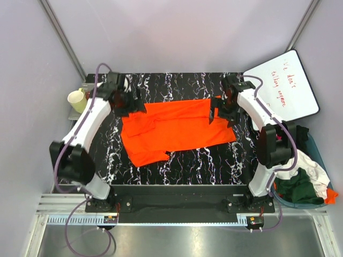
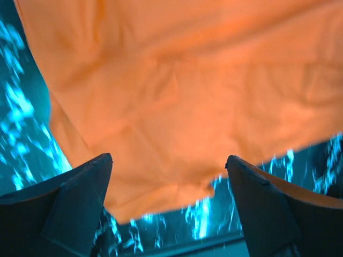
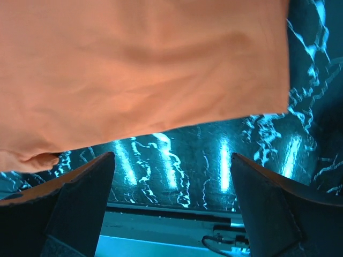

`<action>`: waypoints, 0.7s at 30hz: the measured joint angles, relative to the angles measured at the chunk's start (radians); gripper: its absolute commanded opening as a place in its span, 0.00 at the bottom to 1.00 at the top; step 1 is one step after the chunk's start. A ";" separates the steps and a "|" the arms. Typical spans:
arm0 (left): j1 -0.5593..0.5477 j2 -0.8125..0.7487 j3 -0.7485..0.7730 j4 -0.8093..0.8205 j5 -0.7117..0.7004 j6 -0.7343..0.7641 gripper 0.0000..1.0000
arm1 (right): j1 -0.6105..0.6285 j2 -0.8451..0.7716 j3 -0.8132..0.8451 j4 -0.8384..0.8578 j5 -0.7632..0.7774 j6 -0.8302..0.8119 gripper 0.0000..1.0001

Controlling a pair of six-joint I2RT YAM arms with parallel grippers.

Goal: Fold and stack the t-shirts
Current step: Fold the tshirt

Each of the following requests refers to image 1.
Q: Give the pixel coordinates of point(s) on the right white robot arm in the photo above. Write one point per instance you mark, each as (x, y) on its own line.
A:
(276, 147)

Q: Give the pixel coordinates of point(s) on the white whiteboard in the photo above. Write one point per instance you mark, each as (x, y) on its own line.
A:
(286, 88)

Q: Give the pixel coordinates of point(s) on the cream yellow mug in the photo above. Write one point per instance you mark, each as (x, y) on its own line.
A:
(77, 99)

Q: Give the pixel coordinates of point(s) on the orange t shirt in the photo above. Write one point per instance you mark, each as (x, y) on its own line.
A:
(331, 197)
(172, 127)

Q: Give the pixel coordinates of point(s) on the black t shirt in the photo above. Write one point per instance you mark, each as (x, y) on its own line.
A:
(301, 138)

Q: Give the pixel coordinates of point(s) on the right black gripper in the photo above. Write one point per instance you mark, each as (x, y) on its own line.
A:
(233, 118)

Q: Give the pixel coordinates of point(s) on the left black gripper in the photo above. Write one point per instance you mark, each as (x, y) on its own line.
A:
(136, 106)

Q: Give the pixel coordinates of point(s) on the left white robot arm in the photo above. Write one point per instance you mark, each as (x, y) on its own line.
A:
(70, 157)

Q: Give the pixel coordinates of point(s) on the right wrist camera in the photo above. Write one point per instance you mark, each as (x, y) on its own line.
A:
(228, 80)

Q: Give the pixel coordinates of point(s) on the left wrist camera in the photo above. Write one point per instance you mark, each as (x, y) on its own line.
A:
(118, 81)

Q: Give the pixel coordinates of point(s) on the white t shirt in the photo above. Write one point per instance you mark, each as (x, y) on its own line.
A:
(317, 175)

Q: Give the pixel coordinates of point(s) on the teal laundry basket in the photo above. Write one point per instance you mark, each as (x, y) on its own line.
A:
(313, 153)

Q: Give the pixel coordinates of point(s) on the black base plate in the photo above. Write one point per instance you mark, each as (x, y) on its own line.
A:
(181, 204)

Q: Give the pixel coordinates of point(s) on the dark green t shirt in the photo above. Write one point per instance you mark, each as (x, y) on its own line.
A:
(298, 189)

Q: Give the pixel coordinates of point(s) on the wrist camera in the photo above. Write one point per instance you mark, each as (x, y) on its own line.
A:
(118, 81)
(228, 80)

